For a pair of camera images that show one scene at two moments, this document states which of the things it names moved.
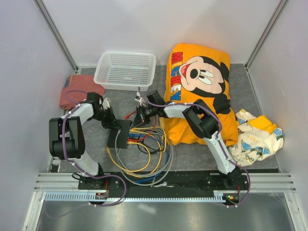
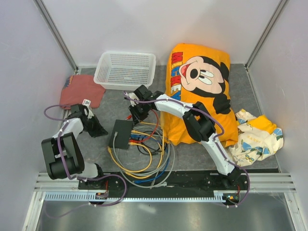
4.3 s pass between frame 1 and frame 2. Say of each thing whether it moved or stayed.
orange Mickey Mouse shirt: stayed
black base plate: stayed
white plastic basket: stayed
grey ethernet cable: moved
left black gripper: moved
